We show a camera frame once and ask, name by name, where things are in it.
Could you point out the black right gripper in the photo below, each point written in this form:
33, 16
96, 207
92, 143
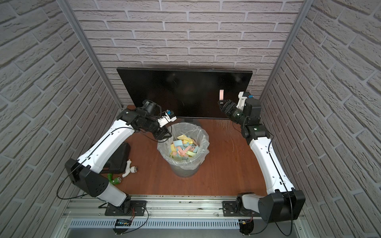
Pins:
227, 106

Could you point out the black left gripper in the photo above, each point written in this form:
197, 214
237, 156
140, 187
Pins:
162, 132

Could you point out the pink sticky note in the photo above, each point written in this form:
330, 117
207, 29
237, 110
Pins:
221, 94

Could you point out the clear plastic bin liner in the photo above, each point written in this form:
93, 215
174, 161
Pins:
187, 148

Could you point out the mesh waste bin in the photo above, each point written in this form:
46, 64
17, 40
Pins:
182, 166

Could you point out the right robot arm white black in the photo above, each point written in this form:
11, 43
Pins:
282, 202

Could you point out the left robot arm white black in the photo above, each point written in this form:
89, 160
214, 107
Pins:
84, 172

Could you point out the pile of coloured sticky notes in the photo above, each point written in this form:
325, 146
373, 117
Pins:
183, 148

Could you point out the black AOC monitor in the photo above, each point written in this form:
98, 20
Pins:
189, 93

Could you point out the white plastic pipe fitting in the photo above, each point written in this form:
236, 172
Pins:
129, 169

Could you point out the green plastic fitting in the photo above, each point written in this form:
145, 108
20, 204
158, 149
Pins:
114, 181

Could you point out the left small electronics board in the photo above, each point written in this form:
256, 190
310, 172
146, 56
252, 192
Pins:
122, 226

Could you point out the small electronics board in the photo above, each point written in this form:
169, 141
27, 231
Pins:
122, 226
246, 227

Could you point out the right small electronics board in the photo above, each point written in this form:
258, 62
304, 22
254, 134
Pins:
246, 227

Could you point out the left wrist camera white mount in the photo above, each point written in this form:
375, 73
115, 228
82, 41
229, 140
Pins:
168, 117

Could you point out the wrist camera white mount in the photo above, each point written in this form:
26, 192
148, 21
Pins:
243, 96
168, 117

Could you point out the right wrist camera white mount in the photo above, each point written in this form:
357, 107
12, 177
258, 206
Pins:
243, 96

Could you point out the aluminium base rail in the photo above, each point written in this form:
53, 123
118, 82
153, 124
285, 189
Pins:
172, 216

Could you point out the aluminium corner frame post right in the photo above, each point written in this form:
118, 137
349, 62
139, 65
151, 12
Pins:
305, 8

